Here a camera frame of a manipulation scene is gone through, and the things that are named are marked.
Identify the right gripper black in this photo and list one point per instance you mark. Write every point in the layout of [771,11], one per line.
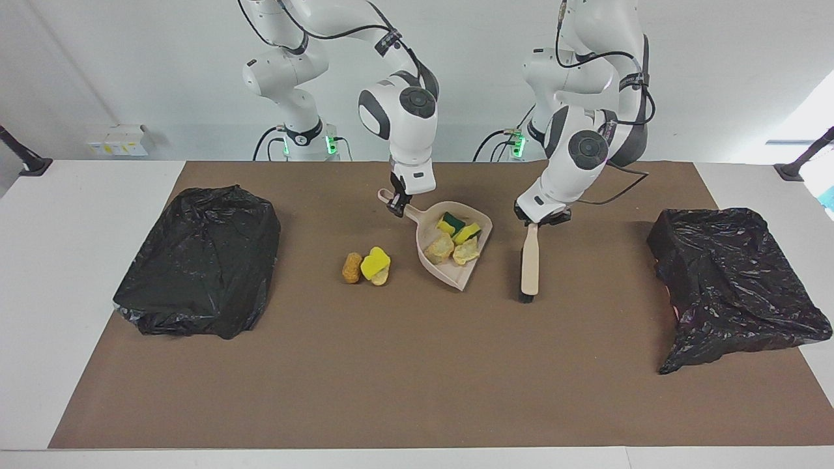
[399,189]

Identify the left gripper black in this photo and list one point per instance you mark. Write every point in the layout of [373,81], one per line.
[554,218]

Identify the beige hand brush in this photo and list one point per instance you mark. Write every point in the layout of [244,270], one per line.
[531,260]

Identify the yellow sponge piece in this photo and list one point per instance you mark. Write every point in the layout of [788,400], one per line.
[447,226]
[468,232]
[374,263]

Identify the beige foam chunk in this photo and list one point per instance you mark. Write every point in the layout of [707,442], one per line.
[466,253]
[380,279]
[440,249]

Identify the brown foam chunk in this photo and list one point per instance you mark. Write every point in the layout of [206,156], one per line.
[352,268]

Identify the beige plastic dustpan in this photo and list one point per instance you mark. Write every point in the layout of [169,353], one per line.
[466,273]

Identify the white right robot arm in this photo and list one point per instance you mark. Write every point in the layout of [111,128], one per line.
[401,124]

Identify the left base green lit box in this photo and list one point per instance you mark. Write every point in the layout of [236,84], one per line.
[518,144]

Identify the base green lit box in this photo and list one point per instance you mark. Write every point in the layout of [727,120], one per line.
[518,144]
[331,144]

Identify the right base green lit box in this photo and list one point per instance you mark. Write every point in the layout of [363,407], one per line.
[331,144]

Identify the right black garbage bag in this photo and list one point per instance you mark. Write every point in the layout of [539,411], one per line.
[736,286]

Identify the black garbage bag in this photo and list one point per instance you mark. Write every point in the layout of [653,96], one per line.
[195,260]
[736,286]

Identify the brown table mat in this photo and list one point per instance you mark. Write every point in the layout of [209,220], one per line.
[417,404]

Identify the left black garbage bag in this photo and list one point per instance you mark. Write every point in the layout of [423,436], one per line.
[195,260]

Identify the teal object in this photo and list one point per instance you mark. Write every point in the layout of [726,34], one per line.
[829,195]

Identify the black camera stand clamp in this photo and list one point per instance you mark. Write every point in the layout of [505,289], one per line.
[29,166]
[791,170]

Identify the white wall outlet box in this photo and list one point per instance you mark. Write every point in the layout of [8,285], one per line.
[120,140]

